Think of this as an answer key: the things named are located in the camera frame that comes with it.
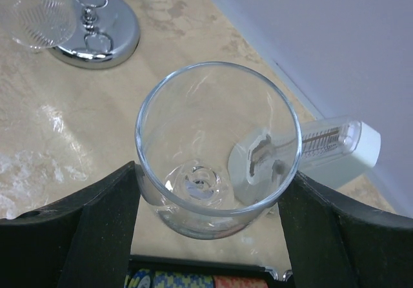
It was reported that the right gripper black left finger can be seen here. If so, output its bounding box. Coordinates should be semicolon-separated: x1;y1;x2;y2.
1;161;140;287

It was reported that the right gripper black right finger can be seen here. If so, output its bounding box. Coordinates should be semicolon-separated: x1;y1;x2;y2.
278;172;412;287

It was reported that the ribbed clear glass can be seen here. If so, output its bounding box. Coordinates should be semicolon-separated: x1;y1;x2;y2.
1;0;77;49

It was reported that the chrome wine glass rack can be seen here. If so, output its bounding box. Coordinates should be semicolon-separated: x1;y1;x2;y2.
49;0;141;70

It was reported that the black poker chip case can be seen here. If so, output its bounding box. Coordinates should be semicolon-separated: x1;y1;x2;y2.
128;254;296;287

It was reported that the blue yellow chip stack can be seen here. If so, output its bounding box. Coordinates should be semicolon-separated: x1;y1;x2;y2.
124;269;215;288

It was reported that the white metronome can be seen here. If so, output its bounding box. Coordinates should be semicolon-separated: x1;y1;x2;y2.
228;117;381;189

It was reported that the red white chip stack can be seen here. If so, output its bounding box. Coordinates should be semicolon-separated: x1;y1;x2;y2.
213;276;268;288

